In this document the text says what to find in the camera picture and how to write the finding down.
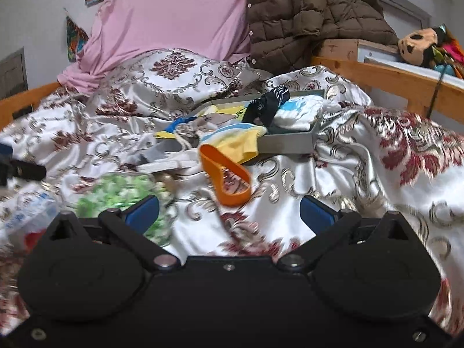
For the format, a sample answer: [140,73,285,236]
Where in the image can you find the yellow sock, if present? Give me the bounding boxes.
[201,125,267,164]

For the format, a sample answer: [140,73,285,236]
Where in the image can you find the white cloth blue print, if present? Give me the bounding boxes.
[273,99,324,132]

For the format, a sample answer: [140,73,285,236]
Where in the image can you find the navy striped sock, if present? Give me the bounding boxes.
[242,84,291,127]

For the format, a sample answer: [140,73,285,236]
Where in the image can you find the red lid plastic jar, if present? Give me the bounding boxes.
[22,229,47,255]

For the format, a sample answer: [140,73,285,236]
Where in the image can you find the brown puffer jacket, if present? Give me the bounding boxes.
[246,0,399,73]

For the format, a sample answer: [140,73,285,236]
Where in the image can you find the mouse plush toy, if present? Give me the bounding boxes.
[398,27,440,68]

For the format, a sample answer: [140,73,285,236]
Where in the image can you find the green leaf print bag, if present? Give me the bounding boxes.
[74,174,175,245]

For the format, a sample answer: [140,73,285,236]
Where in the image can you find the grey white sock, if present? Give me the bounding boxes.
[136,145,204,173]

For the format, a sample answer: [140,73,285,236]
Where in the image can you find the black cable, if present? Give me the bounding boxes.
[428,67,446,118]

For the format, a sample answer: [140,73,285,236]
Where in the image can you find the orange loop strap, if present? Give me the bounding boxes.
[199,144,252,206]

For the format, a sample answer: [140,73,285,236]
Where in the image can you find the grey box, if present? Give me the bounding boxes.
[188,89,327,155]

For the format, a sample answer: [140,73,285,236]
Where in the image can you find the white panel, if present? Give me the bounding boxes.
[357,40,464,91]

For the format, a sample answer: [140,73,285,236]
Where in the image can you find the colourful plush toy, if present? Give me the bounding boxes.
[429,25,464,79]

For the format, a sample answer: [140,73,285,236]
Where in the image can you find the pink pillow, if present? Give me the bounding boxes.
[57,0,254,95]

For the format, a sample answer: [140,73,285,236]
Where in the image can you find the yellow cartoon cloth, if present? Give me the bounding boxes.
[156,103,254,142]

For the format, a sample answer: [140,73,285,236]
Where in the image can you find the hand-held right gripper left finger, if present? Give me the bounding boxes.
[45,195,179,272]

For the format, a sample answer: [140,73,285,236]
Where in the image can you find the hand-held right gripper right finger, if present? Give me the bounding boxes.
[277,195,416,272]

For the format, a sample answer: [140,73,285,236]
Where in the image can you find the blue white milk carton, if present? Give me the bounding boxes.
[0,185,60,240]

